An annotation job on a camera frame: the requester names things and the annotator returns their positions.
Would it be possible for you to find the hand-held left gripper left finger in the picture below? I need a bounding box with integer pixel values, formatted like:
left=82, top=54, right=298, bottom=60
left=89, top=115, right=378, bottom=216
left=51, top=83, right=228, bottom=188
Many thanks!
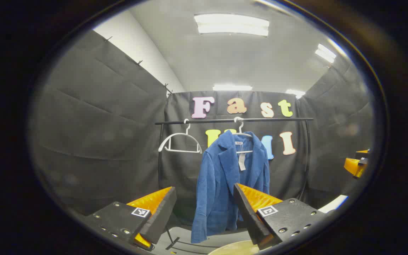
left=83, top=187, right=177, bottom=253

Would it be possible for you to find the blue corduroy jacket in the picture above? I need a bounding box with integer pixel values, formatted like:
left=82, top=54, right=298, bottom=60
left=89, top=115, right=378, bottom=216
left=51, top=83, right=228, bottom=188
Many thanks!
left=191, top=130, right=271, bottom=244

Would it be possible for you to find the large rectangular ceiling light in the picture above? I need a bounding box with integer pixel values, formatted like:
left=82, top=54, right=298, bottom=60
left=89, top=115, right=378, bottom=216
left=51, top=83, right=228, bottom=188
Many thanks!
left=194, top=13, right=270, bottom=37

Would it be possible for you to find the beige round laundry hamper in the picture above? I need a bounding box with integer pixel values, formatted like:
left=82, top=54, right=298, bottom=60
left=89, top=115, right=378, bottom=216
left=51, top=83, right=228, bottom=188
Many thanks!
left=208, top=240, right=261, bottom=255

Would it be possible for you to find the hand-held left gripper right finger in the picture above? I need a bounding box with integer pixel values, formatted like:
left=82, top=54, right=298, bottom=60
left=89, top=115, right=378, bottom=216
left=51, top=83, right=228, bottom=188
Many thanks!
left=233, top=183, right=328, bottom=250

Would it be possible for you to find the black metal clothes rack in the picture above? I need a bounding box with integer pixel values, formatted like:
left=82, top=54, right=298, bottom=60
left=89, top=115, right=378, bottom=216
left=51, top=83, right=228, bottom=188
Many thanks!
left=154, top=118, right=314, bottom=250

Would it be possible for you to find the white plastic hanger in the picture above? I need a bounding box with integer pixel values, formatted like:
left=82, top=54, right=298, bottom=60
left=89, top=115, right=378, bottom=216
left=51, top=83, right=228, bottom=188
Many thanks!
left=233, top=117, right=254, bottom=154
left=158, top=119, right=203, bottom=154

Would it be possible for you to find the black backdrop cloth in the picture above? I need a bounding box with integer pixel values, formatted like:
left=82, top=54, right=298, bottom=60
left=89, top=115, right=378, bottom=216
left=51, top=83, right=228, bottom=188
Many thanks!
left=30, top=30, right=374, bottom=227

